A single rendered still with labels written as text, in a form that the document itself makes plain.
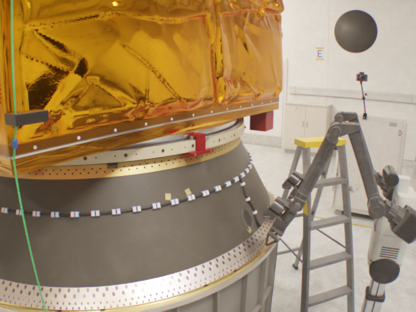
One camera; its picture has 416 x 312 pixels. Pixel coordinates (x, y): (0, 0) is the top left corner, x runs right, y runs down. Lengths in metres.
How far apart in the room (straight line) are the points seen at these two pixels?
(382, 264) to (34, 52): 1.72
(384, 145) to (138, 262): 3.90
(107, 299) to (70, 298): 0.14
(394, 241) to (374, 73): 7.12
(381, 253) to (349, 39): 7.36
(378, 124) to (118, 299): 4.01
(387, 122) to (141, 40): 3.89
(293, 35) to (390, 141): 5.15
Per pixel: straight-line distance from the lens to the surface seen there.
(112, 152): 1.27
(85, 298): 1.31
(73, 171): 1.33
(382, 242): 1.72
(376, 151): 4.69
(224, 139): 1.55
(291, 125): 8.45
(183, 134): 1.40
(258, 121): 2.36
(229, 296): 1.56
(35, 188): 1.39
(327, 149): 1.42
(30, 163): 0.98
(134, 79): 1.13
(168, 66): 1.26
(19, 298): 1.41
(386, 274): 1.83
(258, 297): 1.86
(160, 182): 1.34
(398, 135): 4.64
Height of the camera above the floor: 1.99
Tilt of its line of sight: 14 degrees down
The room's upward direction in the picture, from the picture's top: straight up
